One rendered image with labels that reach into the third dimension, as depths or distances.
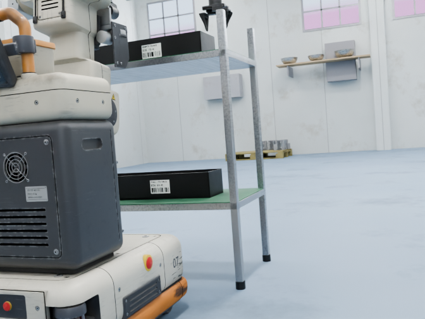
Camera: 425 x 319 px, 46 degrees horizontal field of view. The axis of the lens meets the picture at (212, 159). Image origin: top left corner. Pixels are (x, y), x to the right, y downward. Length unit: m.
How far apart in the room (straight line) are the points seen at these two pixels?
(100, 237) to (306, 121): 10.47
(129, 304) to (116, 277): 0.10
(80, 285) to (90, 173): 0.29
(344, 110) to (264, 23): 2.75
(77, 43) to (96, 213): 0.64
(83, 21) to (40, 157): 0.60
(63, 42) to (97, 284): 0.85
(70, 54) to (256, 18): 10.56
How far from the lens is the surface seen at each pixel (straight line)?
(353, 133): 11.62
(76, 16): 1.77
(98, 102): 1.45
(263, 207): 2.38
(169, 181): 2.21
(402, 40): 11.72
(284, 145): 11.02
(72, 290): 1.31
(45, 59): 1.56
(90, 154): 1.40
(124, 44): 1.90
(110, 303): 1.42
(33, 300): 1.35
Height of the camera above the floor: 0.62
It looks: 3 degrees down
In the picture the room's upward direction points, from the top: 4 degrees counter-clockwise
